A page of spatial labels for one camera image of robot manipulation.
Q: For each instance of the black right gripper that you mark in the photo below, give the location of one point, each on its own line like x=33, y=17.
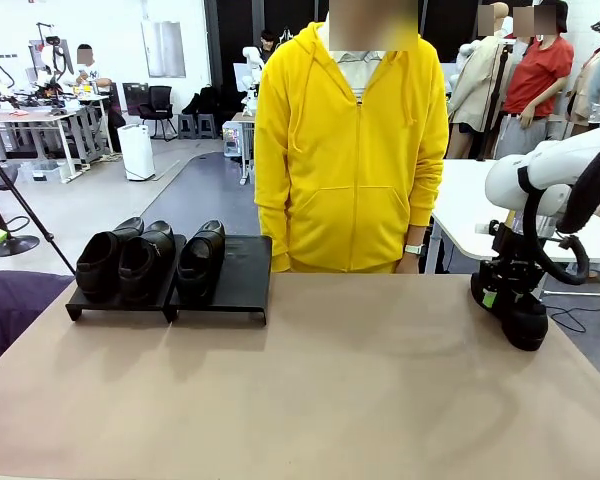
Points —
x=510, y=275

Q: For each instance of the black leather loafer shoe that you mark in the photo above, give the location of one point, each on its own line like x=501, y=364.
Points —
x=527, y=325
x=142, y=270
x=200, y=265
x=97, y=270

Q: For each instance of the person's left forearm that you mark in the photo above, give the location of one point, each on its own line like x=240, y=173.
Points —
x=427, y=200

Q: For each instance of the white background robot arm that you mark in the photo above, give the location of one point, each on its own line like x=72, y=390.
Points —
x=250, y=57

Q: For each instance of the person's right forearm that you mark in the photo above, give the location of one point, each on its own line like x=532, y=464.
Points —
x=272, y=225

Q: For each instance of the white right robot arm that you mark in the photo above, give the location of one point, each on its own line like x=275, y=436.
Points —
x=555, y=160

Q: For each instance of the black metal shoe stand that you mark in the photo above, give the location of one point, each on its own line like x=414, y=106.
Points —
x=245, y=275
x=120, y=307

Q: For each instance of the person's left hand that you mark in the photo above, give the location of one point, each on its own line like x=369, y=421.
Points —
x=410, y=264

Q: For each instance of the black bar stool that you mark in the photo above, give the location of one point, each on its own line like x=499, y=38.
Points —
x=15, y=246

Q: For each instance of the clear plastic storage box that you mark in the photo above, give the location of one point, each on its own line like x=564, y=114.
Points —
x=42, y=172

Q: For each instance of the purple cloth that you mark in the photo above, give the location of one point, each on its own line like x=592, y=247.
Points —
x=15, y=310

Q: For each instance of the white folding table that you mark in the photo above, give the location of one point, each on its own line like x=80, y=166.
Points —
x=460, y=210

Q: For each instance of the white wristwatch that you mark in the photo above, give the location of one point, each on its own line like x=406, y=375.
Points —
x=415, y=249

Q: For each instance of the white workshop desk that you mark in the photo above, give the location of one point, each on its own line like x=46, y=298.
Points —
x=30, y=116

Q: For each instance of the white air purifier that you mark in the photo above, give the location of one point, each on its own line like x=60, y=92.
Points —
x=136, y=150

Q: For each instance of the seated person in white shirt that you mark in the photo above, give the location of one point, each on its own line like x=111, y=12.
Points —
x=91, y=72

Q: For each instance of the black and white desk robot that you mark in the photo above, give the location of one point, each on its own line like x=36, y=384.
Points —
x=55, y=55

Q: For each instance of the black office chair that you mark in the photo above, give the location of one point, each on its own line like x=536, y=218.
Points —
x=157, y=100

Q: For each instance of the person in yellow hoodie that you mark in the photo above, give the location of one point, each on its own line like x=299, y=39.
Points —
x=350, y=150

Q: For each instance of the mannequin in beige coat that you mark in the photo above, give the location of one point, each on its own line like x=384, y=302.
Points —
x=480, y=85

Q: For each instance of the grey plastic stool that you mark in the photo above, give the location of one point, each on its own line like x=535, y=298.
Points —
x=186, y=126
x=206, y=126

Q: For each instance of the mannequin in red shirt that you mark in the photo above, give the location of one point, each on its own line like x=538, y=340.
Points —
x=537, y=75

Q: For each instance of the mannequin with bucket hat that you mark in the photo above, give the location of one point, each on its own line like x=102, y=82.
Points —
x=582, y=85

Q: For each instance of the black backpack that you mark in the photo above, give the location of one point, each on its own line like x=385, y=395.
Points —
x=205, y=100

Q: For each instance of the computer case with lights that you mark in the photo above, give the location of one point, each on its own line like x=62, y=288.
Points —
x=231, y=140

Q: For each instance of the standing person with black hair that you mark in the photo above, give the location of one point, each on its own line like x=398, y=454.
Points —
x=268, y=42

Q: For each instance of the black camera tripod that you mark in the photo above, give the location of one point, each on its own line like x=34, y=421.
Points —
x=49, y=236

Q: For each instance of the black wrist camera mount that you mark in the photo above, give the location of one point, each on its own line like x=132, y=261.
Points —
x=502, y=240

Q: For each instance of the white wall cabinet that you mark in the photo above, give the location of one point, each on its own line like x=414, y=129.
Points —
x=164, y=50

